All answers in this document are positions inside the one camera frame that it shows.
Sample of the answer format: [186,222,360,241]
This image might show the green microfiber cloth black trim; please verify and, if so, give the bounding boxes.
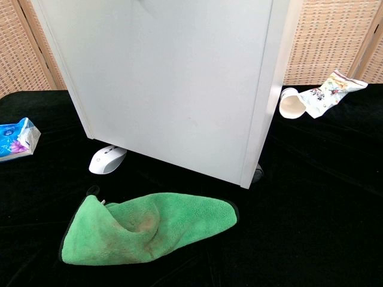
[59,185,240,265]

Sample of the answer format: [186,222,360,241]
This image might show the large white cabinet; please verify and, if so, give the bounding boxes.
[29,0,303,190]

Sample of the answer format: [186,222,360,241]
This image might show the dark gray rounded object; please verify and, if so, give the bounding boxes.
[251,163,265,184]

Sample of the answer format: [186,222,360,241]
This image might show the white computer mouse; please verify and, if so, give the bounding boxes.
[89,145,128,175]

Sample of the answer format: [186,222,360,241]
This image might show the white paper cup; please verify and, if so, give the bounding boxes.
[279,87,307,119]

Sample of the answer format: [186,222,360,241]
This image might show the black velvet tablecloth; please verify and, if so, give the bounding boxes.
[0,83,383,287]

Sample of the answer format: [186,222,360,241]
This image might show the white printed snack bag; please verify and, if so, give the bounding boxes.
[297,69,369,120]

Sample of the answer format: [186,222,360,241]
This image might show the woven rattan folding screen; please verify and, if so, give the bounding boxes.
[282,0,383,87]
[0,0,68,100]

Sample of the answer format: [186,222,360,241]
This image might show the blue tissue pack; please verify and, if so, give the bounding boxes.
[0,117,42,163]

